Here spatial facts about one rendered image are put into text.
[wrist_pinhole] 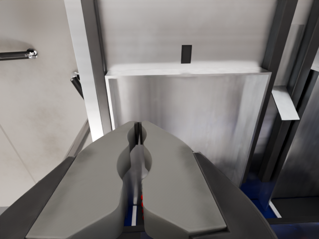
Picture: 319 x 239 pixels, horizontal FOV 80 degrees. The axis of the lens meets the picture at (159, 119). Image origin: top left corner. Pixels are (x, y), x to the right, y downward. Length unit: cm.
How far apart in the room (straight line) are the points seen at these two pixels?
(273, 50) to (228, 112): 13
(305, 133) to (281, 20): 25
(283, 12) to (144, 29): 20
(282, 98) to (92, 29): 33
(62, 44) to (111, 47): 99
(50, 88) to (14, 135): 49
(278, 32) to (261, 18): 3
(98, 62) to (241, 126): 30
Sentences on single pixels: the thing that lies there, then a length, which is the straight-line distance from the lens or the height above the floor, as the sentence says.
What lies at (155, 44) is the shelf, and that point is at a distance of 33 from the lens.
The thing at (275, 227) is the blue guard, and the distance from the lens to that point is 45.
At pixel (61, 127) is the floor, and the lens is 153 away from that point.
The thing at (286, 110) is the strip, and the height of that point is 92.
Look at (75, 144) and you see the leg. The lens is 91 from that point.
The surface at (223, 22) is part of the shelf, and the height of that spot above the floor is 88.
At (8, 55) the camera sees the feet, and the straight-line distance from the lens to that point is 134.
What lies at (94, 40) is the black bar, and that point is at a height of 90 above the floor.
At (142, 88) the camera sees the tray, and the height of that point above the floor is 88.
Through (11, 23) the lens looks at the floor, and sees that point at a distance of 142.
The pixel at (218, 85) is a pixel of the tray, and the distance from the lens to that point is 36.
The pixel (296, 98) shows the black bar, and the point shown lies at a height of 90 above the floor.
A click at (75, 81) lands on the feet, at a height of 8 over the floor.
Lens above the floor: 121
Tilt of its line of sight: 61 degrees down
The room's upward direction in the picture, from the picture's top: 173 degrees clockwise
